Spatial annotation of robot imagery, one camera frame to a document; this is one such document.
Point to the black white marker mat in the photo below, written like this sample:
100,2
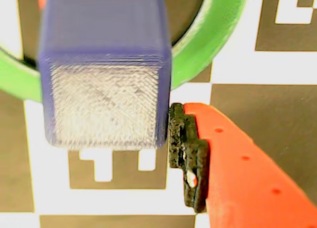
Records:
272,114

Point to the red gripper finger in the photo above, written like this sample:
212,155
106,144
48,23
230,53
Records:
247,183

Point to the blue cube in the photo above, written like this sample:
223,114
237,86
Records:
104,40

